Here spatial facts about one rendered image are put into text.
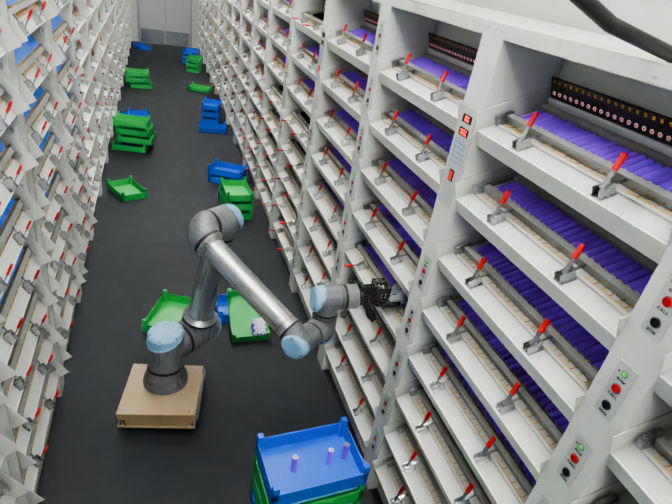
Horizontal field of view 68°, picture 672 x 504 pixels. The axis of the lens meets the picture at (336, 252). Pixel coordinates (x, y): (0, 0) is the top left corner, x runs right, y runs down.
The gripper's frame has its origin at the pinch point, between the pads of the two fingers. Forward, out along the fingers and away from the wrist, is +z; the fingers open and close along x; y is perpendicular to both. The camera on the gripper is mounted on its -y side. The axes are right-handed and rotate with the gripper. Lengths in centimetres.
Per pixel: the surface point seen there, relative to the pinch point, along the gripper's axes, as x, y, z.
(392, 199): 15.5, 33.5, -6.4
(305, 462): -41, -30, -46
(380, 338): 3.3, -22.4, -4.4
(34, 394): 14, -44, -132
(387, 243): 15.7, 14.7, -4.2
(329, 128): 98, 33, -7
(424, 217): -1.9, 35.1, -2.0
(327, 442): -35, -30, -37
